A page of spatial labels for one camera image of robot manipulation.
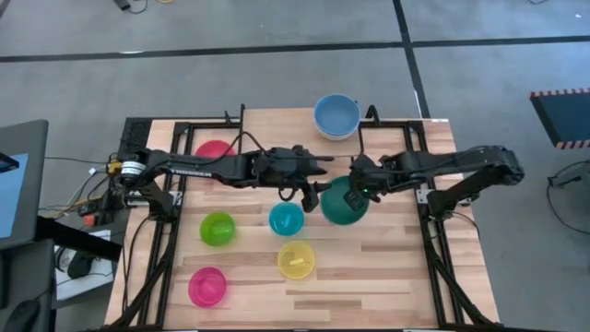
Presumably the black computer mouse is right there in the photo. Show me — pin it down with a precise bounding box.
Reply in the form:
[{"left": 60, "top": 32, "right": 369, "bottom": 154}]
[{"left": 66, "top": 251, "right": 98, "bottom": 280}]

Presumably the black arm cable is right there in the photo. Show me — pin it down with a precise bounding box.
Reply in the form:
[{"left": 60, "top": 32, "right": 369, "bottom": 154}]
[{"left": 119, "top": 215, "right": 154, "bottom": 319}]

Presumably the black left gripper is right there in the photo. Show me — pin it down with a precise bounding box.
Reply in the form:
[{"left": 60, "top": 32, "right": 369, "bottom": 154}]
[{"left": 253, "top": 144, "right": 336, "bottom": 214}]

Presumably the dark grey desk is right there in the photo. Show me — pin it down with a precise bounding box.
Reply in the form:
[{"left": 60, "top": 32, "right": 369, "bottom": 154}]
[{"left": 0, "top": 238, "right": 59, "bottom": 332}]

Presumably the pink plastic bowl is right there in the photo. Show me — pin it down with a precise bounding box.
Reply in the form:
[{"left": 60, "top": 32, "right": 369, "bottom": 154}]
[{"left": 187, "top": 267, "right": 228, "bottom": 308}]

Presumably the black metal table frame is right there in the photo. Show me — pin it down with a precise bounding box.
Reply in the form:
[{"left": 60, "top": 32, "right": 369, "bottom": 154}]
[{"left": 99, "top": 110, "right": 503, "bottom": 332}]

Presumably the lime green plastic bowl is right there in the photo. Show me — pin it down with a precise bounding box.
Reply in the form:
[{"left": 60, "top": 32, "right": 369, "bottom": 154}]
[{"left": 199, "top": 210, "right": 237, "bottom": 247}]

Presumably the dark green plastic bowl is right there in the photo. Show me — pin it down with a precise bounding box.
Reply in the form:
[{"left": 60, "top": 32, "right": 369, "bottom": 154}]
[{"left": 319, "top": 174, "right": 371, "bottom": 227}]

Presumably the black computer box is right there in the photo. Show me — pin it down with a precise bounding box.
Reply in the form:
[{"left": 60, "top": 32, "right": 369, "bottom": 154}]
[{"left": 117, "top": 116, "right": 153, "bottom": 159}]

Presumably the red plastic bowl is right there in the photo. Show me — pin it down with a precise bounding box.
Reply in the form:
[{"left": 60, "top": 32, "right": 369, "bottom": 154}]
[{"left": 195, "top": 139, "right": 237, "bottom": 160}]

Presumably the white plastic bowl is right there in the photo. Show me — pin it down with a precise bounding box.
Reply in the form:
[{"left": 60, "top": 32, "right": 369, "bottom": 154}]
[{"left": 313, "top": 114, "right": 361, "bottom": 142}]

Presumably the grey floor object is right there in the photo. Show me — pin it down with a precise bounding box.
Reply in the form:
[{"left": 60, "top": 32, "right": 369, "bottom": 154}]
[{"left": 547, "top": 159, "right": 590, "bottom": 190}]

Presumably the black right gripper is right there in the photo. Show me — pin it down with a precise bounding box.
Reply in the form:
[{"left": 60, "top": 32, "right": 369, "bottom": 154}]
[{"left": 344, "top": 153, "right": 403, "bottom": 212}]

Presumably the grey monitor with blue screen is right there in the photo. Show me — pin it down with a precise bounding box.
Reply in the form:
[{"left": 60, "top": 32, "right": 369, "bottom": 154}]
[{"left": 0, "top": 118, "right": 50, "bottom": 251}]

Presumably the cyan plastic bowl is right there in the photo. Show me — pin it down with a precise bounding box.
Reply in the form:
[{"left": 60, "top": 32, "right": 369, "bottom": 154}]
[{"left": 268, "top": 201, "right": 306, "bottom": 238}]

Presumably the black floor cable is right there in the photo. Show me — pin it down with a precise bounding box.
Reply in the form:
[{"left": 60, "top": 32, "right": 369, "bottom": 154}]
[{"left": 546, "top": 184, "right": 590, "bottom": 236}]

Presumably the white paper sheet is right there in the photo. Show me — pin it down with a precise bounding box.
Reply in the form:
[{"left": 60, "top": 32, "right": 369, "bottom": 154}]
[{"left": 53, "top": 229, "right": 115, "bottom": 302}]

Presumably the dark platform with hazard stripes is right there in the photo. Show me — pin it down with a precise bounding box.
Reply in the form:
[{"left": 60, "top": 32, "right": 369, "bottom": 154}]
[{"left": 528, "top": 87, "right": 590, "bottom": 150}]

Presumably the yellow plastic bowl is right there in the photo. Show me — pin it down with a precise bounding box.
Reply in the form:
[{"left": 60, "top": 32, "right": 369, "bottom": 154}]
[{"left": 277, "top": 240, "right": 317, "bottom": 280}]

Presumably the blue plastic bowl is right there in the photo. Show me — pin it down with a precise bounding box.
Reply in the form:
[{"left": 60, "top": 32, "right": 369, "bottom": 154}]
[{"left": 313, "top": 93, "right": 361, "bottom": 136}]

